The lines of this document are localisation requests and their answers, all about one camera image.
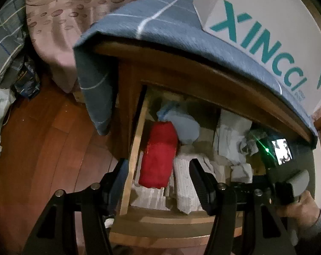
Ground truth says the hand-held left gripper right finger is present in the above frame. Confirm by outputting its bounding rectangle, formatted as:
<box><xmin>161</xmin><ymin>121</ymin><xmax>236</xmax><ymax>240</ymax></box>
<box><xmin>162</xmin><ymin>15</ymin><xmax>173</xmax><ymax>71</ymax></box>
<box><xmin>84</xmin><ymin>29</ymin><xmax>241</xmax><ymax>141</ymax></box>
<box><xmin>189</xmin><ymin>158</ymin><xmax>298</xmax><ymax>255</ymax></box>

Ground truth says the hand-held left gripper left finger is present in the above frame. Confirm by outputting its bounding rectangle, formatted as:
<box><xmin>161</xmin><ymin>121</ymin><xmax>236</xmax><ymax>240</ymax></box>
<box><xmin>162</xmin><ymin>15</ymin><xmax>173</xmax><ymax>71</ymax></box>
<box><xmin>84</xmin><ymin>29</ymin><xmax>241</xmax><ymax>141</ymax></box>
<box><xmin>21</xmin><ymin>158</ymin><xmax>129</xmax><ymax>255</ymax></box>

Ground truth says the white knitted underwear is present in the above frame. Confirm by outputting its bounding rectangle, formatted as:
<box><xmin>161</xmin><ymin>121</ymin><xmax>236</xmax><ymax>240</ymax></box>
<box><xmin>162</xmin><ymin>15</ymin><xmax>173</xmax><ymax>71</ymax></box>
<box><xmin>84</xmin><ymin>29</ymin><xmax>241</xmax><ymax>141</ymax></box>
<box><xmin>172</xmin><ymin>153</ymin><xmax>217</xmax><ymax>214</ymax></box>

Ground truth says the white frilly underwear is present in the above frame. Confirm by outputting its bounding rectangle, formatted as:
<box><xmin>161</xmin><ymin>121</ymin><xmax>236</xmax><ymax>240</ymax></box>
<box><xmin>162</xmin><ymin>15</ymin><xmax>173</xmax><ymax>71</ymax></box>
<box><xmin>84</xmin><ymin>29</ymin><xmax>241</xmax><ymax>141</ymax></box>
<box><xmin>130</xmin><ymin>183</ymin><xmax>174</xmax><ymax>211</ymax></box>

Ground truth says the wooden drawer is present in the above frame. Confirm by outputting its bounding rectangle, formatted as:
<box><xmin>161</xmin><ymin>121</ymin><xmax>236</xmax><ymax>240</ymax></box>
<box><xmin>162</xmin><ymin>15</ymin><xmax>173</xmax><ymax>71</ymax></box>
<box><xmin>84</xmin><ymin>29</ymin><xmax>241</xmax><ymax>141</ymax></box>
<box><xmin>109</xmin><ymin>85</ymin><xmax>270</xmax><ymax>249</ymax></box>

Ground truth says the pale cloth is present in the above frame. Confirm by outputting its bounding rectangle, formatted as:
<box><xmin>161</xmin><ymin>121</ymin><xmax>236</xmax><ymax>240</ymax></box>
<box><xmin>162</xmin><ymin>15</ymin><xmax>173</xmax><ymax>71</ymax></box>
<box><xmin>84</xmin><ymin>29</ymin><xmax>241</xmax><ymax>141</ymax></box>
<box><xmin>239</xmin><ymin>130</ymin><xmax>268</xmax><ymax>157</ymax></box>

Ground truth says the red underwear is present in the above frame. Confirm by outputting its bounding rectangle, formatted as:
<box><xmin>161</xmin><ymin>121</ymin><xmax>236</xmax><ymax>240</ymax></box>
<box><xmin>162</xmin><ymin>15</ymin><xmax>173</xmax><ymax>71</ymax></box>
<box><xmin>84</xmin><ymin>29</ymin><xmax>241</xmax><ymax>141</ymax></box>
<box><xmin>138</xmin><ymin>121</ymin><xmax>179</xmax><ymax>189</ymax></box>

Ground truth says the light blue underwear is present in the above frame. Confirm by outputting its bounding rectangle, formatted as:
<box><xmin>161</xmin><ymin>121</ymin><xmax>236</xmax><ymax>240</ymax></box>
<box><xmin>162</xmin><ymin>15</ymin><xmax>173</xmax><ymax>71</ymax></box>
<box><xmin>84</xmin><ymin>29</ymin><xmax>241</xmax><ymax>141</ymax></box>
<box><xmin>156</xmin><ymin>102</ymin><xmax>201</xmax><ymax>145</ymax></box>

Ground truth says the white cardboard box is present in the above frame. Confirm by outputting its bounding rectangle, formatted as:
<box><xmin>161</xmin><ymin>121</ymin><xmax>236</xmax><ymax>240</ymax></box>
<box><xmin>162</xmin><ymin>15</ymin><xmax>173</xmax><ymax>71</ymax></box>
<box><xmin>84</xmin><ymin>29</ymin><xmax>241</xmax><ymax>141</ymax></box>
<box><xmin>193</xmin><ymin>0</ymin><xmax>321</xmax><ymax>113</ymax></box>

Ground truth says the person's right hand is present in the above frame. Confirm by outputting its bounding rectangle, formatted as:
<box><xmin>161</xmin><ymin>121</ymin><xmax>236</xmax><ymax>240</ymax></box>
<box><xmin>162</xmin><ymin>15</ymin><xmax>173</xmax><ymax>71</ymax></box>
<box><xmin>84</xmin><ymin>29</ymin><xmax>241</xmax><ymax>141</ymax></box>
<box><xmin>277</xmin><ymin>190</ymin><xmax>321</xmax><ymax>231</ymax></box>

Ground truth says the wooden nightstand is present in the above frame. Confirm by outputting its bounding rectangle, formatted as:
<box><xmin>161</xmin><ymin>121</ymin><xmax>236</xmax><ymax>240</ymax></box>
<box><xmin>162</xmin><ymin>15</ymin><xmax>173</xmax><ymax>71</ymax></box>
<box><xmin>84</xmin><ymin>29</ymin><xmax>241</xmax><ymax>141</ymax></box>
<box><xmin>93</xmin><ymin>42</ymin><xmax>314</xmax><ymax>165</ymax></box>

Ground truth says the blue snack packet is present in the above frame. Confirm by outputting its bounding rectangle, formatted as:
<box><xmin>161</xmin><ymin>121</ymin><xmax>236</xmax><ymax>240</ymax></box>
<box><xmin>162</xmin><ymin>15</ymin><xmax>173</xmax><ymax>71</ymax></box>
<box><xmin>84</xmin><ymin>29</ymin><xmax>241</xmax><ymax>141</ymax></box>
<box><xmin>14</xmin><ymin>56</ymin><xmax>41</xmax><ymax>99</ymax></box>

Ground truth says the pink patterned bed sheet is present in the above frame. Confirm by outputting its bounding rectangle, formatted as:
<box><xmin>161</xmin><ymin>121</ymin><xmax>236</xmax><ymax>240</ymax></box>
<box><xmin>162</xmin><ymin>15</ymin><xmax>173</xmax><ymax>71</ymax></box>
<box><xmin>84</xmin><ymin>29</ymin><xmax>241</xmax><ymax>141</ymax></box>
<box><xmin>25</xmin><ymin>0</ymin><xmax>201</xmax><ymax>93</ymax></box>

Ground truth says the blue-grey checked cloth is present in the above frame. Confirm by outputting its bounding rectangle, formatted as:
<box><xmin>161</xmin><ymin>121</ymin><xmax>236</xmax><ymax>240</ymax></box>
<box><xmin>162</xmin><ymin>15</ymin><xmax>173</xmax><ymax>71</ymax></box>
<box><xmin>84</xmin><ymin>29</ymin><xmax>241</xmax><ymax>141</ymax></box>
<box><xmin>73</xmin><ymin>0</ymin><xmax>319</xmax><ymax>149</ymax></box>

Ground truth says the plaid bedding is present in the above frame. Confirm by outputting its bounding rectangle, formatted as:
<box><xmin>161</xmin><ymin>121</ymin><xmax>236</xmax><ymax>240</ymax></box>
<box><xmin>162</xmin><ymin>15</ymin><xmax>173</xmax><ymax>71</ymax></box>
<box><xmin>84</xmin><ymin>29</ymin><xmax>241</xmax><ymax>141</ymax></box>
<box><xmin>0</xmin><ymin>0</ymin><xmax>28</xmax><ymax>89</ymax></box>

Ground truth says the wooden bed frame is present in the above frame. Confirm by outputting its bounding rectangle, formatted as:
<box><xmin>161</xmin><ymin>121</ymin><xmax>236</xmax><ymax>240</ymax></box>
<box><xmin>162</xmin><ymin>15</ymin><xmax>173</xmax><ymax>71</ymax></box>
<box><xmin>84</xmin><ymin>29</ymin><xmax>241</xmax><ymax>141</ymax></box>
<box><xmin>73</xmin><ymin>89</ymin><xmax>88</xmax><ymax>104</ymax></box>

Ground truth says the white cable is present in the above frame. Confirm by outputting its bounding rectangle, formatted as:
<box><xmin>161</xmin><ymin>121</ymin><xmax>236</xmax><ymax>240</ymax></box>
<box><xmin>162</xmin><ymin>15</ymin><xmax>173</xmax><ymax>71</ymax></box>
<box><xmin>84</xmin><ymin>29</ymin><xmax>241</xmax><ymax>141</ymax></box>
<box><xmin>0</xmin><ymin>103</ymin><xmax>12</xmax><ymax>170</ymax></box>

